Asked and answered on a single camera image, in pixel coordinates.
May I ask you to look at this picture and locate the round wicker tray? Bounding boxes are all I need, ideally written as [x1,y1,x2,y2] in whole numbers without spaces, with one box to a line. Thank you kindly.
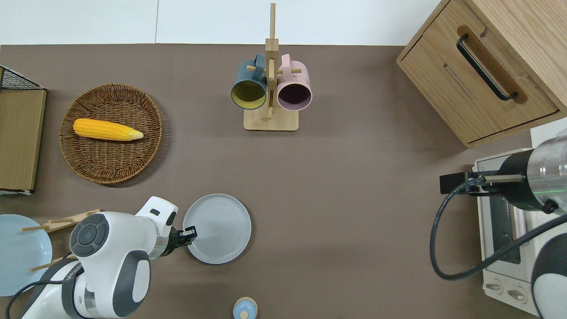
[60,83,163,184]

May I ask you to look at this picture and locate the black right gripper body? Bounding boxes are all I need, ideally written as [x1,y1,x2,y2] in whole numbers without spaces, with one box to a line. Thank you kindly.
[465,170,503,196]

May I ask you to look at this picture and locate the small light blue jar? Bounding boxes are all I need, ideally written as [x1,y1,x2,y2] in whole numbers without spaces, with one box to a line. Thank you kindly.
[233,297,258,319]

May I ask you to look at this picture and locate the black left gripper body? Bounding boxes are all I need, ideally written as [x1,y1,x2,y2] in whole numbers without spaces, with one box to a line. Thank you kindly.
[165,228,186,257]

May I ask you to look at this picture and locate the thick dark arm cable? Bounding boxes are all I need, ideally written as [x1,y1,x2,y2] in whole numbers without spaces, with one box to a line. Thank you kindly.
[430,175,567,280]

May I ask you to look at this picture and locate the gray round plate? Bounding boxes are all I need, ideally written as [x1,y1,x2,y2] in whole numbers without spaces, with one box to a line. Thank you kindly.
[183,194,252,265]

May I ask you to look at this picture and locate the black wire basket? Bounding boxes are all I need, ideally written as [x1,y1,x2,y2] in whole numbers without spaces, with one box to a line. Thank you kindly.
[0,66,45,91]

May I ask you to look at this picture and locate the brown table mat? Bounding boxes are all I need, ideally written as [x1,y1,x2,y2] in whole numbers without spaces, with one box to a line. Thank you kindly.
[0,43,539,319]

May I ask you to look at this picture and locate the light blue plate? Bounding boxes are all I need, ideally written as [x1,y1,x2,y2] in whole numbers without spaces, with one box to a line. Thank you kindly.
[0,214,53,296]

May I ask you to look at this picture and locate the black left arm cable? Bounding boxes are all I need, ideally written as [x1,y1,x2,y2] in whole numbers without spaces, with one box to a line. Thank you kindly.
[5,275,77,319]

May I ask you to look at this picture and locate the wooden mug rack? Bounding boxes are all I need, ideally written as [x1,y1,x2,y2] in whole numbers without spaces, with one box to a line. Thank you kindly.
[244,4,299,132]

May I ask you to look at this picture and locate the light wooden cabinet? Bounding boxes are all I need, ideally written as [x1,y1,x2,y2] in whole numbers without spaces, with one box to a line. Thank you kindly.
[397,0,567,149]

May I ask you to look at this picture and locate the white toaster oven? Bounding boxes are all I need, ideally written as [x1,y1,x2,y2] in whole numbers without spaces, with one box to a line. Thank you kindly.
[473,148,567,318]

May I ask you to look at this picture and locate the pink mug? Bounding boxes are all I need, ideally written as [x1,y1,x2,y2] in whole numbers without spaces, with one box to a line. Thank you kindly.
[277,54,313,111]

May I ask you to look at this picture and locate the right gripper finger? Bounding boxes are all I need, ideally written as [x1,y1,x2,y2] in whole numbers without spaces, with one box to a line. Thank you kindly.
[440,172,471,195]

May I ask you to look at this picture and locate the dark teal mug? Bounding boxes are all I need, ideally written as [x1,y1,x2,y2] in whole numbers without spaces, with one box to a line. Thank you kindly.
[231,54,268,110]

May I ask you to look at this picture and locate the yellow corn cob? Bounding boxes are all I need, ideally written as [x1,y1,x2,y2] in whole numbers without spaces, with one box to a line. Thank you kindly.
[73,118,144,142]

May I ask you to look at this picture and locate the wooden plate stand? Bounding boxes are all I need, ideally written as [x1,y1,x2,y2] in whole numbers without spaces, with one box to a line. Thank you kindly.
[21,208,101,272]

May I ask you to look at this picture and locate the black cabinet handle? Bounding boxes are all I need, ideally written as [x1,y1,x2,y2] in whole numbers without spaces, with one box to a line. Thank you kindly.
[456,34,518,101]

